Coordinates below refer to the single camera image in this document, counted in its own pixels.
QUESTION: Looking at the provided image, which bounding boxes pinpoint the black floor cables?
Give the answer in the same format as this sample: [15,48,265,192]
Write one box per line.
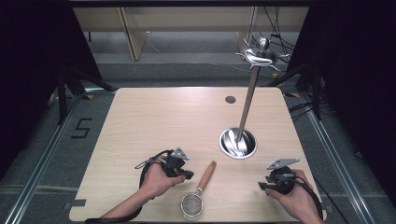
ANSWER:
[288,101,335,123]

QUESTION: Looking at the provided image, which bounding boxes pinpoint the wooden handled mesh strainer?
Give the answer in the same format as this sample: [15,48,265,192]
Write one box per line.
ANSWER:
[179,160,218,218]

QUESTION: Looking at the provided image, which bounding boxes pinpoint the person's left hand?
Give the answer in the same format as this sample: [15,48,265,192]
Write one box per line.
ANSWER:
[139,156,187,201]

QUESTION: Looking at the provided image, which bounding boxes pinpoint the black curtain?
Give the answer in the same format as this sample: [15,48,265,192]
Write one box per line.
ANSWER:
[0,0,104,183]
[284,0,396,200]

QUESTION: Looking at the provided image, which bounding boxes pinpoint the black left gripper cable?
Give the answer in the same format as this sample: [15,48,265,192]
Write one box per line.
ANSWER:
[84,148,174,224]

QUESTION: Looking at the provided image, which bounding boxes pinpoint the light wooden desk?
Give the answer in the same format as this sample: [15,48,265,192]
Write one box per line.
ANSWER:
[72,6,310,63]

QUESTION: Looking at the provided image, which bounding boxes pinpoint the hanging black cables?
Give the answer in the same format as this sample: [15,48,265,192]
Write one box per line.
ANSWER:
[250,6,296,64]

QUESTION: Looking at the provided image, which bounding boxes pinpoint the black metal stand legs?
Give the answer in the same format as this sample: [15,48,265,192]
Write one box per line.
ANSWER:
[262,60,323,121]
[55,65,118,126]

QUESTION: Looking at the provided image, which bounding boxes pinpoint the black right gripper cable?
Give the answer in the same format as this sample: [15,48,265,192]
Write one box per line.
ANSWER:
[281,174,325,220]

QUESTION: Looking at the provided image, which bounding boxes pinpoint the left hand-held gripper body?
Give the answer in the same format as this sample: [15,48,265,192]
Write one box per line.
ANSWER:
[162,147,191,178]

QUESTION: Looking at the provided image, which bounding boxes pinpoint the person's right hand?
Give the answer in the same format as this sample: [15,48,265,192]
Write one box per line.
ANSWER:
[265,168,322,220]

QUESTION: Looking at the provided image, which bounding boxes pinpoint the metal utensil hanging stand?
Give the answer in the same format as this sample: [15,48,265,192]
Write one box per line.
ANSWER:
[218,36,291,161]

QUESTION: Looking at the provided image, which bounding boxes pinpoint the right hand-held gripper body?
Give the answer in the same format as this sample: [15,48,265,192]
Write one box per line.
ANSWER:
[264,158,301,196]

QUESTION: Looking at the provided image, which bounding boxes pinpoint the metal floor rail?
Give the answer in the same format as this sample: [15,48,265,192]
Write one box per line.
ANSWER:
[281,91,382,224]
[2,88,108,224]

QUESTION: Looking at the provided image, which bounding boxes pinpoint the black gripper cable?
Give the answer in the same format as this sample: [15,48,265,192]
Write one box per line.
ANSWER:
[84,148,174,224]
[281,174,325,220]

